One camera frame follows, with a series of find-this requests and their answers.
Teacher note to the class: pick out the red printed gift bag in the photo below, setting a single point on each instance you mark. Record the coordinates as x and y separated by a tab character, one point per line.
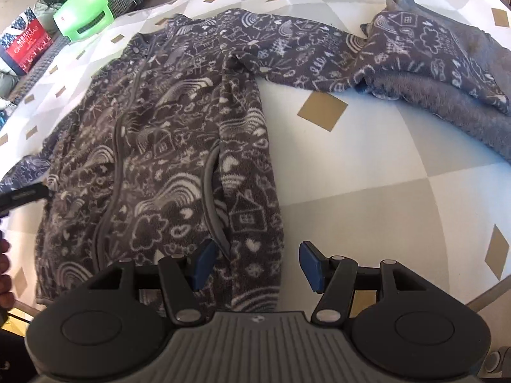
26	44

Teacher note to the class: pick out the green plastic chair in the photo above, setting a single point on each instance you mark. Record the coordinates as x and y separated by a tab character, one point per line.
86	12

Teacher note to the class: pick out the plain grey fleece garment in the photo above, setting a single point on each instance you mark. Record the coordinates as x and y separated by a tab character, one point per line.
459	103

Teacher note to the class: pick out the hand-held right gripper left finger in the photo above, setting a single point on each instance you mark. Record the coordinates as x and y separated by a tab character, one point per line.
203	265

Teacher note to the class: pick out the person's left hand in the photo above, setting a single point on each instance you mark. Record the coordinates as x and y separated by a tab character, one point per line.
4	271

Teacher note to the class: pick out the pale green cushion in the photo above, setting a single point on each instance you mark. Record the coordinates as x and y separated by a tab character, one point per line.
44	14
6	83

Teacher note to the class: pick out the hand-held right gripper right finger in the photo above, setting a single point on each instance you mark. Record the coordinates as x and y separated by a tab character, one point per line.
311	263

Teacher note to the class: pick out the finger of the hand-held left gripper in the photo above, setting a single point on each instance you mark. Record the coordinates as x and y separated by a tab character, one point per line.
24	198

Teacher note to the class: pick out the grey doodle print fleece jacket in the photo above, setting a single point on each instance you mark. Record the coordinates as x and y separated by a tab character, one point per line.
159	147

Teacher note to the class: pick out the diamond pattern table mat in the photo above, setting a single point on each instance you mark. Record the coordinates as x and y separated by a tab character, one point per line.
359	207

